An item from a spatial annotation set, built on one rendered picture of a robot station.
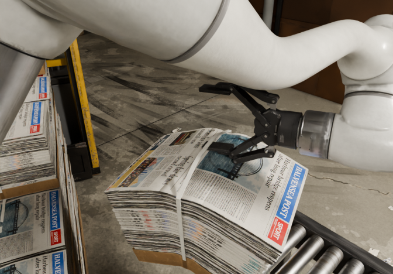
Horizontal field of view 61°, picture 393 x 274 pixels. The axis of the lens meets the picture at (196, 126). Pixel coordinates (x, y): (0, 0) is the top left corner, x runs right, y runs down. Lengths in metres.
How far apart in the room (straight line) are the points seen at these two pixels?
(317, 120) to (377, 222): 1.97
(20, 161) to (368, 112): 1.07
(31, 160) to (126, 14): 1.08
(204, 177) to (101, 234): 1.62
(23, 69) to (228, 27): 0.23
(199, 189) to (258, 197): 0.13
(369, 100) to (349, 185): 2.18
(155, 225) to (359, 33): 0.57
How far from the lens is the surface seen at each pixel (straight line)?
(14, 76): 0.41
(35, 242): 1.20
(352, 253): 1.20
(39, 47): 0.39
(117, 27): 0.25
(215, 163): 0.79
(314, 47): 0.44
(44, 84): 1.67
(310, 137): 0.65
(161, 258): 0.89
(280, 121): 0.67
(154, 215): 0.79
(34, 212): 1.30
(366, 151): 0.64
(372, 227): 2.54
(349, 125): 0.65
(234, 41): 0.30
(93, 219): 2.41
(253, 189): 0.76
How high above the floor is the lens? 1.65
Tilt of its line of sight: 30 degrees down
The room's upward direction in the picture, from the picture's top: straight up
